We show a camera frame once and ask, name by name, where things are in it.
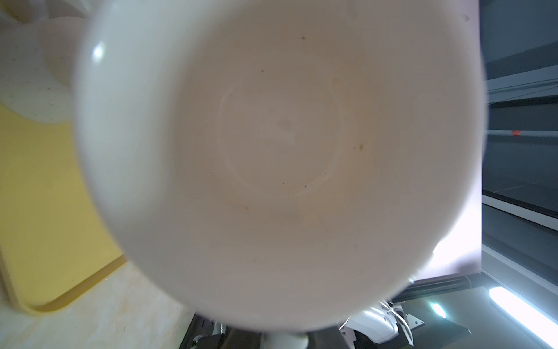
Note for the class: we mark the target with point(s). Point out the cream mug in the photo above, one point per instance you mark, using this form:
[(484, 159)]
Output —
[(37, 68)]

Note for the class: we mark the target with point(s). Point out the yellow plastic tray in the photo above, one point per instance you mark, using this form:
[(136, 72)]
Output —
[(54, 247)]

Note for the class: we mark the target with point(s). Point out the ceiling light strip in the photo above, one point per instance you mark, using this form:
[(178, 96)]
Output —
[(540, 325)]

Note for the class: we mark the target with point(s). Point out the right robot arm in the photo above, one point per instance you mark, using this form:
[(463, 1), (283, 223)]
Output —
[(384, 324)]

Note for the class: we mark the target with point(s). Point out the white ribbed mug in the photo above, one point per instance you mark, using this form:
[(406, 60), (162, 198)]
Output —
[(279, 165)]

